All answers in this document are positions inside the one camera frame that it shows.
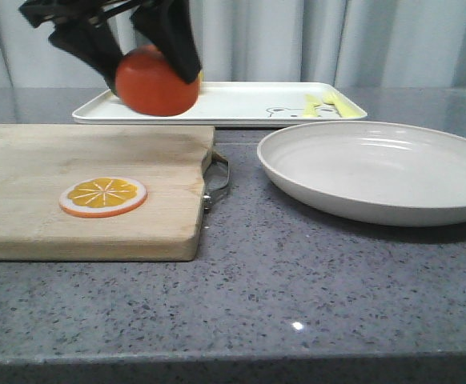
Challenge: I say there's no grey curtain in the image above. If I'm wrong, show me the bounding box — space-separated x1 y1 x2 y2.
0 1 466 88

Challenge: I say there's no orange mandarin fruit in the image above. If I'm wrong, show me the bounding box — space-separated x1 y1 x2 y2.
115 45 201 117

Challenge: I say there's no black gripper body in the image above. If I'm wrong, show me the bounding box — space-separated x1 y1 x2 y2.
18 0 163 28

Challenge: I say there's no orange slice toy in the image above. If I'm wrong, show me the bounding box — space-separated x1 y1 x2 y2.
58 176 148 218

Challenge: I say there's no wooden cutting board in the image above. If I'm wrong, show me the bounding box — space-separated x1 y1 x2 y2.
0 124 215 261

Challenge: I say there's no beige round plate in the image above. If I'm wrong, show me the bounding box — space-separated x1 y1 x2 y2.
257 121 466 227

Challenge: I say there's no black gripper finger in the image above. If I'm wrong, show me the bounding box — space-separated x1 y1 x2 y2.
130 0 202 84
49 19 123 94

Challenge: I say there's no white rectangular tray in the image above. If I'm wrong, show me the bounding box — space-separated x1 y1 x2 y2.
72 82 368 127

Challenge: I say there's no yellow plastic fork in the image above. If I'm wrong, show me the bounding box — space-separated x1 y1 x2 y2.
323 92 364 118

